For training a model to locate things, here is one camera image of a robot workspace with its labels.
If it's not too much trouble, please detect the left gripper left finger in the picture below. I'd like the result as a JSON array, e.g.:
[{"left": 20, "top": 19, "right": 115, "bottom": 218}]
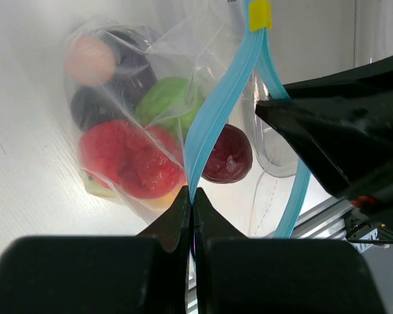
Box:
[{"left": 0, "top": 187, "right": 191, "bottom": 313}]

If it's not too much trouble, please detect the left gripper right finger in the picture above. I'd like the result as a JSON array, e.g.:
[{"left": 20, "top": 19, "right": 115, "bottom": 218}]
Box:
[{"left": 192, "top": 186, "right": 389, "bottom": 314}]

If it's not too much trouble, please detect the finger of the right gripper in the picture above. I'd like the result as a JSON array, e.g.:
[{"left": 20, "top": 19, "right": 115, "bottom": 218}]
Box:
[{"left": 255, "top": 56, "right": 393, "bottom": 207}]

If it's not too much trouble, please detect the clear zip top bag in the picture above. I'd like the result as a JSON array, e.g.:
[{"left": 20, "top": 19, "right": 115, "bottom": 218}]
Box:
[{"left": 64, "top": 1, "right": 310, "bottom": 239}]

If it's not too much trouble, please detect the green toy fruit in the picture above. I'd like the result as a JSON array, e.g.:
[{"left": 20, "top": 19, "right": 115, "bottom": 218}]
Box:
[{"left": 136, "top": 77, "right": 205, "bottom": 138}]

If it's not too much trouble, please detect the dark purple toy mangosteen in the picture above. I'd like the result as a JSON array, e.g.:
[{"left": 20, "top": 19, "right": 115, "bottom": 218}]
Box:
[{"left": 70, "top": 86, "right": 131, "bottom": 131}]

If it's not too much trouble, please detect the purple toy eggplant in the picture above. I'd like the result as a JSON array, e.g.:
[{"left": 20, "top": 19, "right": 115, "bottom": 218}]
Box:
[{"left": 102, "top": 27, "right": 157, "bottom": 108}]

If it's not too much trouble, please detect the pink toy peach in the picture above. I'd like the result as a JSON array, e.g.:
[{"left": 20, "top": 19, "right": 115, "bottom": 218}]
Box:
[{"left": 64, "top": 35, "right": 117, "bottom": 87}]

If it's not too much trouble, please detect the orange toy fruit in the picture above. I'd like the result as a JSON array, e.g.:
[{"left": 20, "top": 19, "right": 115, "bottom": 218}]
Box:
[{"left": 147, "top": 186, "right": 181, "bottom": 212}]

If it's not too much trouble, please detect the clear grey plastic bin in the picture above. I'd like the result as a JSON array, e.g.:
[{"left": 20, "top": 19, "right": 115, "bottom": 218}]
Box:
[{"left": 249, "top": 70, "right": 298, "bottom": 178}]

